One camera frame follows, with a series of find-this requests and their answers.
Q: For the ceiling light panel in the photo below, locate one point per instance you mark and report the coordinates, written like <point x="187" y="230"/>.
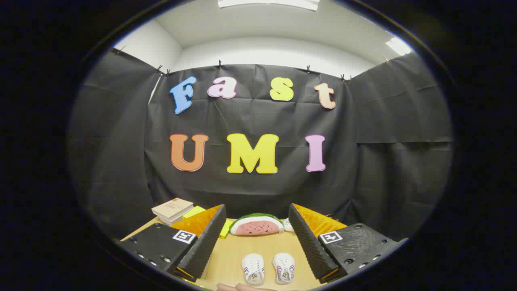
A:
<point x="268" y="3"/>
<point x="398" y="46"/>

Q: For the white canvas shoe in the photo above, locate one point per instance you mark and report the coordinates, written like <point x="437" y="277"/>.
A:
<point x="253" y="266"/>
<point x="284" y="266"/>

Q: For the beige book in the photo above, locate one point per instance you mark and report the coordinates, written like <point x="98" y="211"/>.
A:
<point x="171" y="207"/>

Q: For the small white plush toy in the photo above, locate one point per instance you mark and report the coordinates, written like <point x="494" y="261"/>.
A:
<point x="287" y="225"/>

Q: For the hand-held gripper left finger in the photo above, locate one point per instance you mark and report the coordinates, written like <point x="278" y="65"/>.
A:
<point x="206" y="246"/>

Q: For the yellow book with red circle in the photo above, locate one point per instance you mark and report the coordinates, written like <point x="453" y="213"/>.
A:
<point x="194" y="211"/>

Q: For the grey book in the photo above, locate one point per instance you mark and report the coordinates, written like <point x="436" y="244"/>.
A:
<point x="174" y="221"/>

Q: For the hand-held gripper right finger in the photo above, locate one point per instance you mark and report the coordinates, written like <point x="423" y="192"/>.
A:
<point x="307" y="242"/>

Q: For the watermelon slice plush toy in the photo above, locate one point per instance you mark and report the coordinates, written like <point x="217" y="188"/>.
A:
<point x="256" y="228"/>

